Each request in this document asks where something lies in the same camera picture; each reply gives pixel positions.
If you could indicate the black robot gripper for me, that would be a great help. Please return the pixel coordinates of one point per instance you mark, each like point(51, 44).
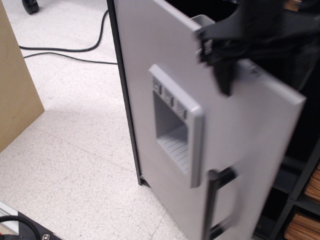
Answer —
point(260, 29)

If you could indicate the grey toy fridge door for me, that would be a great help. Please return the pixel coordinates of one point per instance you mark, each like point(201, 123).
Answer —
point(184, 126)

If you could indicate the dark grey fridge cabinet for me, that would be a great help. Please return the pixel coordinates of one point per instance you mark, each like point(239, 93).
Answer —
point(307, 129)

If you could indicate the brown cardboard box top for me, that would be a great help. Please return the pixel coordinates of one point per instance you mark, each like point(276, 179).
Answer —
point(292, 5)

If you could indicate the dark grey side shelf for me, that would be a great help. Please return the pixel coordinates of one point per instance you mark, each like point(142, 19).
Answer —
point(291, 180)

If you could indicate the upper woven wicker basket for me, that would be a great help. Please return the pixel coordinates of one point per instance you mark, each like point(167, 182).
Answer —
point(312, 189)

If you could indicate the woven wicker basket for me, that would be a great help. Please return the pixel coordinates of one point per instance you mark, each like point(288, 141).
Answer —
point(312, 189)
point(302, 227)

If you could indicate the lower woven wicker basket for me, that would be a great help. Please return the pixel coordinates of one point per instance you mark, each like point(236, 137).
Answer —
point(302, 227)

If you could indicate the black caster wheel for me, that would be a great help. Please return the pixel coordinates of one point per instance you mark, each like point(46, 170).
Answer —
point(30, 6)

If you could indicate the light brown wooden panel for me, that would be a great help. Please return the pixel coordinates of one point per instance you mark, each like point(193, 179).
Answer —
point(20, 104)

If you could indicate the black door handle bar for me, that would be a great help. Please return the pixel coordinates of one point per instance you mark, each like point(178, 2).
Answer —
point(215, 181)

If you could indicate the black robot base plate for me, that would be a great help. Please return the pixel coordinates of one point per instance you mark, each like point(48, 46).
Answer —
point(17, 226)

